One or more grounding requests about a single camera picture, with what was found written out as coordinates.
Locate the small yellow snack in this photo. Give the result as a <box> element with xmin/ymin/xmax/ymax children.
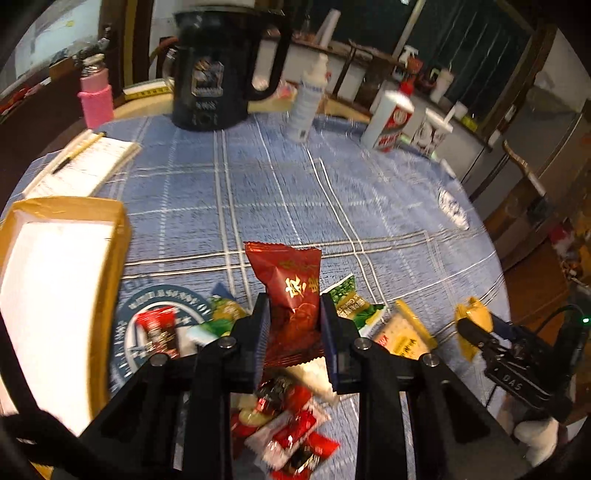
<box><xmin>454</xmin><ymin>297</ymin><xmax>493</xmax><ymax>362</ymax></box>

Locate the yellow egg yolk cracker pack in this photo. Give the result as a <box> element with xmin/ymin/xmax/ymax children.
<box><xmin>372</xmin><ymin>299</ymin><xmax>438</xmax><ymax>360</ymax></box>

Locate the white red wafer packet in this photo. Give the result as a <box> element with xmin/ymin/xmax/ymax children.
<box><xmin>245</xmin><ymin>399</ymin><xmax>332</xmax><ymax>471</ymax></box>

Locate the small red candy packet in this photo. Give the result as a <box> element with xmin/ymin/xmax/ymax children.
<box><xmin>136</xmin><ymin>307</ymin><xmax>180</xmax><ymax>358</ymax></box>

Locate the red black candy packet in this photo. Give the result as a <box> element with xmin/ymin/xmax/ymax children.
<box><xmin>230</xmin><ymin>376</ymin><xmax>312</xmax><ymax>439</ymax></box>

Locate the green pea snack packet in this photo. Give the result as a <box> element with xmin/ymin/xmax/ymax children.
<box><xmin>325</xmin><ymin>274</ymin><xmax>386</xmax><ymax>338</ymax></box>

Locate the green white snack packet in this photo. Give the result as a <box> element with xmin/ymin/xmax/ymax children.
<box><xmin>186</xmin><ymin>283</ymin><xmax>249</xmax><ymax>347</ymax></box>

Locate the red black bottom candy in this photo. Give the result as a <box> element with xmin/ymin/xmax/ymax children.
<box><xmin>270</xmin><ymin>432</ymin><xmax>341</xmax><ymax>480</ymax></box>

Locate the white pillow snack packet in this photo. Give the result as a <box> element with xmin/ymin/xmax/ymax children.
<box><xmin>283</xmin><ymin>358</ymin><xmax>339</xmax><ymax>405</ymax></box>

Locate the dark red puffy snack bag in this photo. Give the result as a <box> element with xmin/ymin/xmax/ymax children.
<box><xmin>245</xmin><ymin>242</ymin><xmax>322</xmax><ymax>368</ymax></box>

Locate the white gloved right hand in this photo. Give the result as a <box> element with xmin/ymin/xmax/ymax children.
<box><xmin>497</xmin><ymin>394</ymin><xmax>570</xmax><ymax>467</ymax></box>

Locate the wooden chair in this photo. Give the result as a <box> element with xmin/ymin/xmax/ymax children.
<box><xmin>470</xmin><ymin>140</ymin><xmax>556</xmax><ymax>272</ymax></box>

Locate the yellow taped white tray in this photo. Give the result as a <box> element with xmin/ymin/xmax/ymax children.
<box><xmin>0</xmin><ymin>195</ymin><xmax>133</xmax><ymax>478</ymax></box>

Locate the white paper cup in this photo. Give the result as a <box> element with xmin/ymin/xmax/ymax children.
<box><xmin>411</xmin><ymin>108</ymin><xmax>454</xmax><ymax>156</ymax></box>

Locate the white red liquor bottle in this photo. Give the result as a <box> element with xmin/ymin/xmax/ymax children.
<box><xmin>361</xmin><ymin>90</ymin><xmax>415</xmax><ymax>152</ymax></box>

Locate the white paper notepad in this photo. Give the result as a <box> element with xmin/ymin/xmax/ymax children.
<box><xmin>22</xmin><ymin>129</ymin><xmax>141</xmax><ymax>199</ymax></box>

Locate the white spray bottle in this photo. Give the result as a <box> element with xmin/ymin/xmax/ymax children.
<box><xmin>284</xmin><ymin>53</ymin><xmax>329</xmax><ymax>143</ymax></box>

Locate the yellow black pen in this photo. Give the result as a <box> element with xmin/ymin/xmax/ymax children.
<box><xmin>51</xmin><ymin>131</ymin><xmax>105</xmax><ymax>175</ymax></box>

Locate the yellow tape measure ruler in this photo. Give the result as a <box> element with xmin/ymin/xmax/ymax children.
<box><xmin>123</xmin><ymin>79</ymin><xmax>171</xmax><ymax>101</ymax></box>

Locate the dark wooden sideboard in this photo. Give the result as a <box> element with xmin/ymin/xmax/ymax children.
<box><xmin>0</xmin><ymin>68</ymin><xmax>126</xmax><ymax>204</ymax></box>

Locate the pink sleeved water bottle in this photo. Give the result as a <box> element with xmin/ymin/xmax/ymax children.
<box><xmin>78</xmin><ymin>53</ymin><xmax>114</xmax><ymax>129</ymax></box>

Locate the black electric kettle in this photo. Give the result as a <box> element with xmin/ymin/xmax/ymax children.
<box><xmin>162</xmin><ymin>5</ymin><xmax>293</xmax><ymax>131</ymax></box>

